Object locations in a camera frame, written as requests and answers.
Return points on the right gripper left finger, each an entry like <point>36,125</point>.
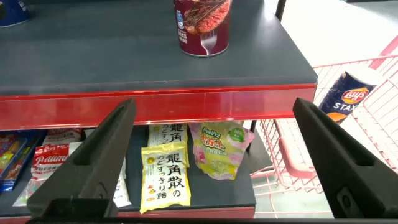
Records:
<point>93,165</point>

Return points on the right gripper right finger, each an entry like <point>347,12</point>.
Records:
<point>342,161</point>

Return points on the pink shopping cart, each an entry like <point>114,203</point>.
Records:
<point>367,130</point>

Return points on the black shop shelf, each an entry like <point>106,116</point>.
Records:
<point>124,62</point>

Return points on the red white snack pack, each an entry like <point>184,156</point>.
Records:
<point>62,135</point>
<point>46,165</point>

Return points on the dark blue chip can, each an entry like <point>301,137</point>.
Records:
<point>346,95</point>

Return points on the yellow candy pack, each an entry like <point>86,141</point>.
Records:
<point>168,133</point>
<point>164,179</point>

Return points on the blue snack box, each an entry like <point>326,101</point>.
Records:
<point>12,158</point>

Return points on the pink green candy pack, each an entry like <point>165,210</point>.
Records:
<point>219,149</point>

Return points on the maroon chip can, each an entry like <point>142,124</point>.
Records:
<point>203,28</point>

